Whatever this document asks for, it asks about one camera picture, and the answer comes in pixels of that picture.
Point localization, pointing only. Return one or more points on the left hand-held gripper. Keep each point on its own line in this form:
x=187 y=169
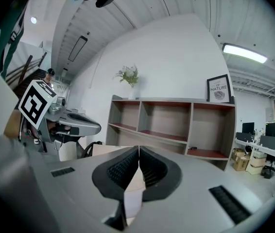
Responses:
x=34 y=103

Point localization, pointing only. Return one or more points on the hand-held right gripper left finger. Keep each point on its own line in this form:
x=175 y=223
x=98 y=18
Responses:
x=79 y=193

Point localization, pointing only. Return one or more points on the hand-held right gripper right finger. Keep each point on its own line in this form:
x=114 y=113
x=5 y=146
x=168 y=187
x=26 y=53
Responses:
x=188 y=198

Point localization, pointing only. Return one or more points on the person's left forearm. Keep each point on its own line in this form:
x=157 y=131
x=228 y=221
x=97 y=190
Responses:
x=12 y=125

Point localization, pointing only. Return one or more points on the person's left hand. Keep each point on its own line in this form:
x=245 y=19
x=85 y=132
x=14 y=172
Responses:
x=52 y=128

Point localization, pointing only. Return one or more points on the white ribbed cylinder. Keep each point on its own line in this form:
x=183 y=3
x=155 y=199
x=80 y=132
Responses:
x=68 y=150

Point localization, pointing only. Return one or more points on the white vase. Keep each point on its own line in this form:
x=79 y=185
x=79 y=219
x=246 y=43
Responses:
x=132 y=93

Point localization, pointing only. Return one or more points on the pale flower bouquet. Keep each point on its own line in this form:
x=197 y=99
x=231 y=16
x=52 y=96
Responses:
x=127 y=75

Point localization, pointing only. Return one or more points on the cardboard box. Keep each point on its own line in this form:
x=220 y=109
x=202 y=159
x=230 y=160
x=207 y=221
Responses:
x=240 y=163
x=237 y=153

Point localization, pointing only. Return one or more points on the wooden open shelf unit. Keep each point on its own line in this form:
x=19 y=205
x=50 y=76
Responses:
x=171 y=130

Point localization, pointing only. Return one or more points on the dark-framed ceiling panel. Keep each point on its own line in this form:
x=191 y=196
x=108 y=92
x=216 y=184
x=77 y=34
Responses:
x=77 y=48

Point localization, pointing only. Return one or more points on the white box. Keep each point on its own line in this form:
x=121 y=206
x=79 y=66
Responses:
x=255 y=165

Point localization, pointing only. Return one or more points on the wooden staircase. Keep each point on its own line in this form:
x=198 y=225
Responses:
x=30 y=69

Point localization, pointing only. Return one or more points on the grey desk partition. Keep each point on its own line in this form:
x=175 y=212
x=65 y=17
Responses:
x=273 y=142
x=244 y=137

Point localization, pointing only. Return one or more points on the black office chair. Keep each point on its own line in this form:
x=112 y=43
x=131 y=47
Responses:
x=269 y=169

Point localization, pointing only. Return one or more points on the white office desk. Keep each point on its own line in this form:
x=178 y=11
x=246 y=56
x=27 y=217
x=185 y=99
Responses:
x=268 y=152

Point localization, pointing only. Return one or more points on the person's green printed shirt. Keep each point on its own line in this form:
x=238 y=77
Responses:
x=8 y=40

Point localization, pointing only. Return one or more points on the black framed picture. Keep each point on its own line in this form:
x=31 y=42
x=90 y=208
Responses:
x=218 y=89

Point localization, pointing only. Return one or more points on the round ceiling light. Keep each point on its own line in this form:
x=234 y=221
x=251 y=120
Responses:
x=33 y=20

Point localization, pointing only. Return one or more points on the long ceiling light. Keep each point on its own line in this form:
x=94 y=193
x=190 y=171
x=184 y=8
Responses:
x=244 y=53

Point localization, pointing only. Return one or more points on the grey wall cabinet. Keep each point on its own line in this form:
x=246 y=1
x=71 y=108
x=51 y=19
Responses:
x=268 y=113

